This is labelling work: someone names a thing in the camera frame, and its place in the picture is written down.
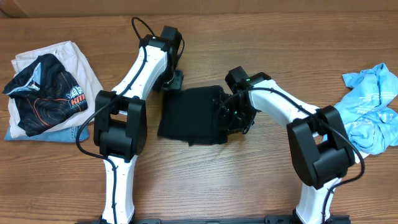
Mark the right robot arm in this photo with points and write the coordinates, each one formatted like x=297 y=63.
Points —
x=319 y=149

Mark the beige folded garment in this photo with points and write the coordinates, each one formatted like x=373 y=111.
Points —
x=75 y=63

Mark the light blue t-shirt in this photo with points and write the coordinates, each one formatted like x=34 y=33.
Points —
x=369 y=123

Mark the black t-shirt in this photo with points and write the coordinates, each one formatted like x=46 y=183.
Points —
x=190 y=116

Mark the black orange printed jersey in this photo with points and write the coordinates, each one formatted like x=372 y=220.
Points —
x=45 y=95

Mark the grey blue folded cloth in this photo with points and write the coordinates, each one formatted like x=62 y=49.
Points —
x=68 y=135

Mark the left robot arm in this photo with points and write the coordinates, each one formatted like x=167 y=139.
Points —
x=120 y=128

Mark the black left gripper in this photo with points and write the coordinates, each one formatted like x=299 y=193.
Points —
x=176 y=84

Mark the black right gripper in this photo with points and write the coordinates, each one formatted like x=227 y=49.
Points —
x=225 y=123

